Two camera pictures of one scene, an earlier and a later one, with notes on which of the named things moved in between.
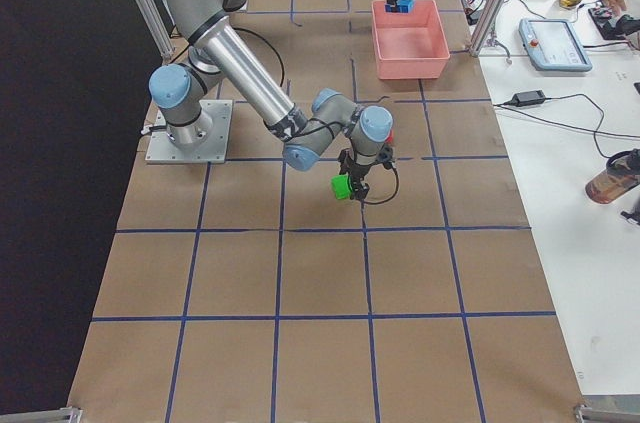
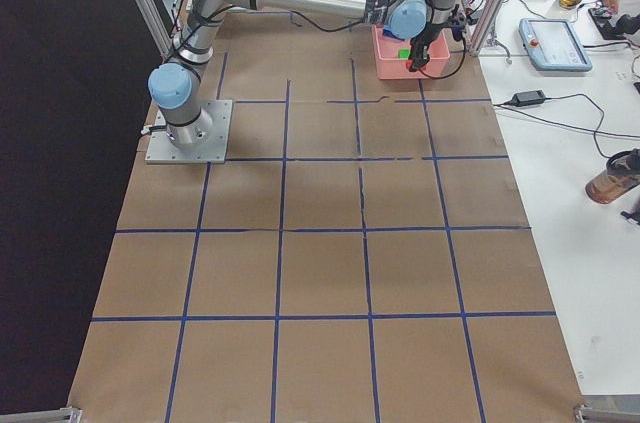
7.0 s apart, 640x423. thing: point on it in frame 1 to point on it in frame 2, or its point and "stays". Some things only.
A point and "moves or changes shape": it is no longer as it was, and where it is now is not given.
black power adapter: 527,98 stays
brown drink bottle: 621,175 stays
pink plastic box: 410,45 stays
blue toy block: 403,5 moves or changes shape
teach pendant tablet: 552,45 stays
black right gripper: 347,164 to 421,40
